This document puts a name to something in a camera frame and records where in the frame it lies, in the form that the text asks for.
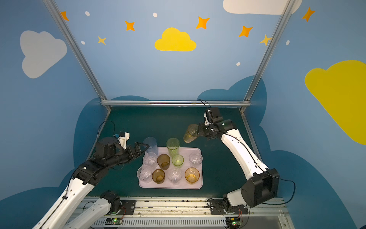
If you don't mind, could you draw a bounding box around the tall green glass front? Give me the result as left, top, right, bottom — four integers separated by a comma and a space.
166, 138, 180, 156

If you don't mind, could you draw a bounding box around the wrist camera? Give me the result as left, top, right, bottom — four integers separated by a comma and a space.
204, 107, 224, 126
114, 132, 130, 150

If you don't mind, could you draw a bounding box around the aluminium frame post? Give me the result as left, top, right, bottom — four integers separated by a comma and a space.
240, 0, 296, 115
43, 0, 107, 102

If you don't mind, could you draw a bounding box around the aluminium rail front base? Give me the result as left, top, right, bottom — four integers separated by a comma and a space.
67, 198, 295, 229

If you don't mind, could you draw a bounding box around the left green circuit board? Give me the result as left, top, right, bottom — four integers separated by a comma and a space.
104, 218, 123, 226

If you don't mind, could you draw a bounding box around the dark amber dimpled glass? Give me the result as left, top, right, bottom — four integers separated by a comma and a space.
152, 169, 165, 184
157, 154, 171, 170

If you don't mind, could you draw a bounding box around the frosted blue tall cup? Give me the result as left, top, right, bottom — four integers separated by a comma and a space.
143, 137, 158, 155

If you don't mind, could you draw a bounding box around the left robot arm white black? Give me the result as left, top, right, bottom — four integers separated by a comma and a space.
34, 133, 149, 229

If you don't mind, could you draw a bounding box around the aluminium frame right post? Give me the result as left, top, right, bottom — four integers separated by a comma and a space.
240, 0, 296, 115

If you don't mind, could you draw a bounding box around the pale green small glass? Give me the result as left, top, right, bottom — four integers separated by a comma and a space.
172, 154, 185, 168

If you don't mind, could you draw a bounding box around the aluminium frame left post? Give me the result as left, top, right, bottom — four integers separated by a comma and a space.
43, 0, 107, 102

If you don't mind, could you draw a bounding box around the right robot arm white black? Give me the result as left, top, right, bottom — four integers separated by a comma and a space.
198, 119, 280, 213

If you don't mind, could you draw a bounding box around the green circuit board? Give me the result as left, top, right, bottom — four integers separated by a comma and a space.
104, 218, 123, 226
225, 217, 243, 229

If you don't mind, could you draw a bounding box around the right green circuit board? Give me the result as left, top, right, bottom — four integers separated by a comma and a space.
225, 217, 243, 229

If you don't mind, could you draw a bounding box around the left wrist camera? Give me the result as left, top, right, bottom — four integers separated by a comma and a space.
114, 132, 130, 150

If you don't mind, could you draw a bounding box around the yellow amber smooth glass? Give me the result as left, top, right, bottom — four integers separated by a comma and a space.
185, 167, 200, 184

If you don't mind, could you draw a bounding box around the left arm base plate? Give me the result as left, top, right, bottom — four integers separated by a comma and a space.
109, 199, 136, 216

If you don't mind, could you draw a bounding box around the aluminium frame horizontal bar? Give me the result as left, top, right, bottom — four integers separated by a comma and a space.
101, 100, 251, 107

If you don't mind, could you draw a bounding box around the tall green yellow glass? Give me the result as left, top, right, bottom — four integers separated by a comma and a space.
184, 124, 199, 143

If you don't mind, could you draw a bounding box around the clear faceted glass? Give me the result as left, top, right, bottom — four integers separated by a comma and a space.
143, 153, 158, 169
168, 169, 183, 185
136, 166, 153, 183

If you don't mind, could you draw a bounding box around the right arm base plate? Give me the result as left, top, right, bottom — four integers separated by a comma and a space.
206, 198, 249, 215

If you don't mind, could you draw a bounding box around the lilac plastic tray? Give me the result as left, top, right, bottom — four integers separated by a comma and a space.
138, 147, 203, 190

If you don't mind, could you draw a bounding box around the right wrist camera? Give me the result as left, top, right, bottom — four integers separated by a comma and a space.
204, 107, 224, 126

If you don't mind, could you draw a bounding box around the clear smooth glass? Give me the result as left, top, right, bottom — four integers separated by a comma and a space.
189, 152, 203, 167

